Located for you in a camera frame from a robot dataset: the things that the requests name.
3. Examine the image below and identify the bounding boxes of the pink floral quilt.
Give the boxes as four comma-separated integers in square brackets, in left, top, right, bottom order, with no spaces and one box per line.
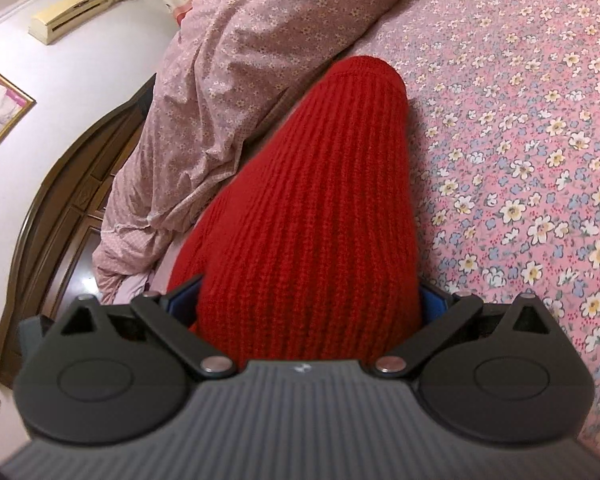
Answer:
[91,0,453,307]

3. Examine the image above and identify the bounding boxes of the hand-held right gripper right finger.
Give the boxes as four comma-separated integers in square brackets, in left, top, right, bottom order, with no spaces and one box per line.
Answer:
[372,282,550,377]

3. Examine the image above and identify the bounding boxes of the carved wooden headboard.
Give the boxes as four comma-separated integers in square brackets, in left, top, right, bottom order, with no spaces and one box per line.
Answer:
[0,72,160,390]

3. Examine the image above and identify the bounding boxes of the gold framed wall picture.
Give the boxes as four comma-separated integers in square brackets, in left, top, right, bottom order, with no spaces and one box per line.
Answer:
[0,60,37,170]

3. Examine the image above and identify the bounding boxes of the red knit cardigan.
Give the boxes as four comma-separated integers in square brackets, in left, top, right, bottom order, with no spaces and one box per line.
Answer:
[165,55,431,367]

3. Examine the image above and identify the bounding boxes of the cream wall air conditioner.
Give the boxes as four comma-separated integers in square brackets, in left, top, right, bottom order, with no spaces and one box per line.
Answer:
[28,0,117,45]

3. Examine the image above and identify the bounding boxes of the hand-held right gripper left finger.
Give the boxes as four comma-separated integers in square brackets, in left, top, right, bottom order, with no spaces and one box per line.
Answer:
[60,274,233,377]

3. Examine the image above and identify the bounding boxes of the pink floral bed sheet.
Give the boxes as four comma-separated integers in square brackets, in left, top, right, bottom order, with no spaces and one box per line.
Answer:
[340,0,600,453]

